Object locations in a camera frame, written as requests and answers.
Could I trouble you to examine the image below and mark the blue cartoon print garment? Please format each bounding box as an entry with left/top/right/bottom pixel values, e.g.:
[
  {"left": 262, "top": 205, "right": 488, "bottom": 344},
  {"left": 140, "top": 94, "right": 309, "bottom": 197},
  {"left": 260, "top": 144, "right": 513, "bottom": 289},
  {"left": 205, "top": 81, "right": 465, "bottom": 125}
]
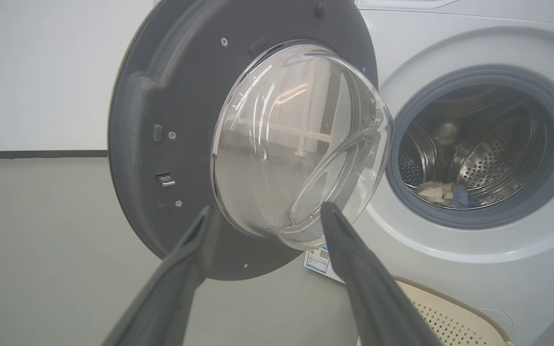
[{"left": 448, "top": 184, "right": 470, "bottom": 209}]

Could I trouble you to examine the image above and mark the cream perforated laundry basket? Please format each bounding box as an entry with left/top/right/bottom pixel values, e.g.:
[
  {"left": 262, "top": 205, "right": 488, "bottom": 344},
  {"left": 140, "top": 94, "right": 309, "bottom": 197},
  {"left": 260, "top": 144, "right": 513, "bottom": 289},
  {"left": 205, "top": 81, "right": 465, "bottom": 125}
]
[{"left": 356, "top": 276, "right": 513, "bottom": 346}]

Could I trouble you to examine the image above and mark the white front-load washing machine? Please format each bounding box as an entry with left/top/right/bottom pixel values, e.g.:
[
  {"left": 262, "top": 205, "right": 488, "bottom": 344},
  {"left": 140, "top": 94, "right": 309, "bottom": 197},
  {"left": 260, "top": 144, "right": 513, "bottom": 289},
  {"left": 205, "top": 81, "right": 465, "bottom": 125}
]
[{"left": 306, "top": 0, "right": 554, "bottom": 346}]

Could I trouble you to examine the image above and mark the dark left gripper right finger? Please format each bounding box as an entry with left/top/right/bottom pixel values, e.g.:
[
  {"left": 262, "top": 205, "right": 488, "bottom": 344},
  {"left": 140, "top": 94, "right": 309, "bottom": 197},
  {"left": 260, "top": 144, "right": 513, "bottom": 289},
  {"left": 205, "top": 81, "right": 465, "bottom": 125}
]
[{"left": 320, "top": 202, "right": 443, "bottom": 346}]

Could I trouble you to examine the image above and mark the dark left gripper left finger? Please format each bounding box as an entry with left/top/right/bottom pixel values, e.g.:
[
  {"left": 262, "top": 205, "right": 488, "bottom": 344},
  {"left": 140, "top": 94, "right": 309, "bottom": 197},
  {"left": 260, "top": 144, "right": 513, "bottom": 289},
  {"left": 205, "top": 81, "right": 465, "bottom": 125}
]
[{"left": 101, "top": 206, "right": 220, "bottom": 346}]

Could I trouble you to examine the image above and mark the beige cloth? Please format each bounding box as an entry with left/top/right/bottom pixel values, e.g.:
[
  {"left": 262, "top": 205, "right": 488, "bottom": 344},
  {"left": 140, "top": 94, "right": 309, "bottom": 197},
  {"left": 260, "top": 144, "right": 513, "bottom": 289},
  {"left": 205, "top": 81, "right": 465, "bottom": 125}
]
[{"left": 415, "top": 181, "right": 455, "bottom": 207}]

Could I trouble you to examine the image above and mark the round dark washing machine door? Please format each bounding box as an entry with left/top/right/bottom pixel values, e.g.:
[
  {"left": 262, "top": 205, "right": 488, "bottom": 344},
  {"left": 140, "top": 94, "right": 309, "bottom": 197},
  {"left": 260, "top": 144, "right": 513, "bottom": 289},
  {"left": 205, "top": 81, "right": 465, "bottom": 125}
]
[{"left": 108, "top": 0, "right": 395, "bottom": 282}]

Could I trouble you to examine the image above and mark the blue white energy label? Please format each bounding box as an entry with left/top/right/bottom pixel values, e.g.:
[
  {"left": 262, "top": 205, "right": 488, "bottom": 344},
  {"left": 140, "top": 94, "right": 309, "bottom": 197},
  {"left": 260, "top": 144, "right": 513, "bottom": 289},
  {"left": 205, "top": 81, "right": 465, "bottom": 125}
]
[{"left": 304, "top": 245, "right": 347, "bottom": 284}]

